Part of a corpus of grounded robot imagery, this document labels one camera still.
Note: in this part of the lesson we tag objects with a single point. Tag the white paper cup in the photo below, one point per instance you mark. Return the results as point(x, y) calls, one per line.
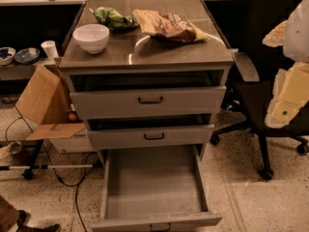
point(50, 49)

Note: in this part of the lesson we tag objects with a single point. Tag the small tape roll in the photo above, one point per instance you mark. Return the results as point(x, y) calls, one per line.
point(15, 148)

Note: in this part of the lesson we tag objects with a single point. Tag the black office chair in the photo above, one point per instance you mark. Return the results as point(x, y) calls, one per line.
point(251, 79)

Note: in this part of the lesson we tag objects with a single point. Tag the white ceramic bowl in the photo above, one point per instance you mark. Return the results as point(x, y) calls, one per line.
point(92, 38)

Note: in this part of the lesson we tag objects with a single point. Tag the white blue bowl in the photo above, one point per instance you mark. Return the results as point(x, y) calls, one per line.
point(6, 55)

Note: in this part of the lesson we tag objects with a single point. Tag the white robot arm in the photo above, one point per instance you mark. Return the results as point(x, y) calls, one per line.
point(296, 44)

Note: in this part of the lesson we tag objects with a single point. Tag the white metal rod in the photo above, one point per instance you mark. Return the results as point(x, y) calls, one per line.
point(26, 167)

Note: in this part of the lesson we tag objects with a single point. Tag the top grey drawer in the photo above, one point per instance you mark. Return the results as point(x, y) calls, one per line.
point(148, 102)

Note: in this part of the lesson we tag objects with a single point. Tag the brown yellow chip bag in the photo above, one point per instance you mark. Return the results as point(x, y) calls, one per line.
point(169, 26)

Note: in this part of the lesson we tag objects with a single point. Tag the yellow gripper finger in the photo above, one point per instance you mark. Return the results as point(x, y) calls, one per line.
point(276, 36)
point(290, 93)

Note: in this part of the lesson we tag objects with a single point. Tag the grey drawer cabinet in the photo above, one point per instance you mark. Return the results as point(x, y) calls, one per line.
point(135, 61)

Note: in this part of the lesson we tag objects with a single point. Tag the black shoe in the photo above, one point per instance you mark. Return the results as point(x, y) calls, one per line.
point(22, 227)

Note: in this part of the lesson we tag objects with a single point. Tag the bottom grey drawer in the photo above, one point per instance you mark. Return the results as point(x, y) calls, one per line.
point(159, 189)

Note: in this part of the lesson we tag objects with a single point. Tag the open cardboard box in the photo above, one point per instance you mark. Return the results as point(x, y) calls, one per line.
point(45, 101)

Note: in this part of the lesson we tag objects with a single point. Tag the orange ball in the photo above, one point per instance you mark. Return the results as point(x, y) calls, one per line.
point(72, 117)

